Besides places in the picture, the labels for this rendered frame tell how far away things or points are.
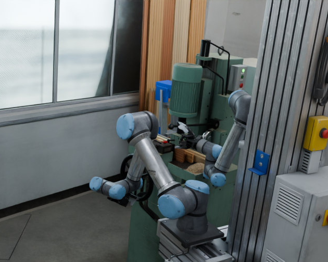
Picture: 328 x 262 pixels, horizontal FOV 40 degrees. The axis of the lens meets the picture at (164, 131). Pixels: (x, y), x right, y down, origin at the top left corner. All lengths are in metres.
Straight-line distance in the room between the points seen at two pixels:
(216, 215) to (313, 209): 1.39
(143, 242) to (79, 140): 1.36
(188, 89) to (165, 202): 0.92
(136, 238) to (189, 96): 1.05
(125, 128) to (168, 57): 2.46
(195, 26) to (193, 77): 2.05
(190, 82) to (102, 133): 1.73
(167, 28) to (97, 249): 2.15
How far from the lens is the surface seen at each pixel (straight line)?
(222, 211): 3.12
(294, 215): 1.83
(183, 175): 2.68
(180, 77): 2.71
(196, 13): 4.72
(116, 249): 3.55
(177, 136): 2.82
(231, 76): 2.91
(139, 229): 3.11
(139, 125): 2.10
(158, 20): 4.30
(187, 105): 2.74
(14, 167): 3.82
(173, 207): 2.00
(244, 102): 2.29
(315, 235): 1.85
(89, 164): 4.28
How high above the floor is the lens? 1.89
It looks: 17 degrees down
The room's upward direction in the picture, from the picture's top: 6 degrees clockwise
